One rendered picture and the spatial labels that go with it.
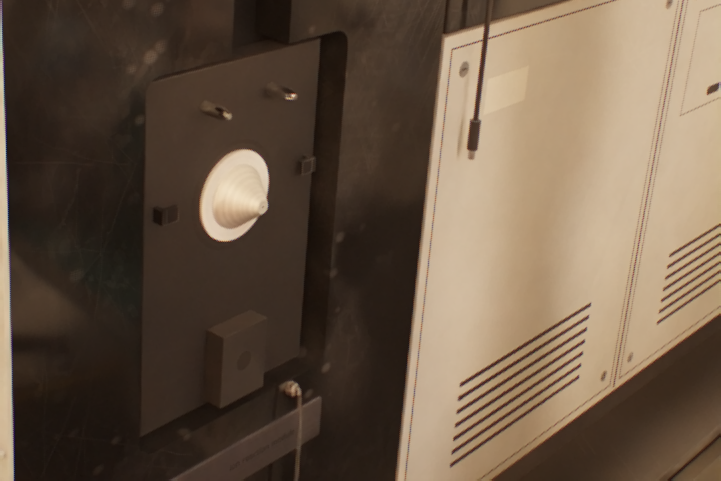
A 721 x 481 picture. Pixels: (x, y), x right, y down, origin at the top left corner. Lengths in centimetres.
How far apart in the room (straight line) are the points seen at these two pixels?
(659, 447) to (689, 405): 11
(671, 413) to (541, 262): 43
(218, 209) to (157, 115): 9
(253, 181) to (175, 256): 7
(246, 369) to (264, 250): 8
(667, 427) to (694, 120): 37
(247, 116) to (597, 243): 56
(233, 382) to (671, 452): 74
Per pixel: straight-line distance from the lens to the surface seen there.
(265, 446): 98
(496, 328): 121
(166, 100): 80
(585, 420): 154
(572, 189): 124
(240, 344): 90
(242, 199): 85
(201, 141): 83
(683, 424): 160
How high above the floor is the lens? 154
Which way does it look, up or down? 23 degrees down
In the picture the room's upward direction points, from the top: 5 degrees clockwise
